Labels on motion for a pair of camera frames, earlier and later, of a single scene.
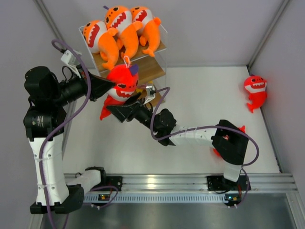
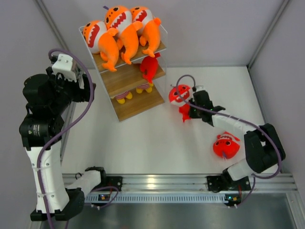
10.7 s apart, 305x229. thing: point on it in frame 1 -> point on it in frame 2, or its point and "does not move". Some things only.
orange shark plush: (150, 28) does not move
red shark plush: (256, 85) -> (178, 95)
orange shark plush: (101, 39) does not move
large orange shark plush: (120, 17) does not move
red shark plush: (126, 82) -> (148, 65)
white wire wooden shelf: (152, 70) does not move
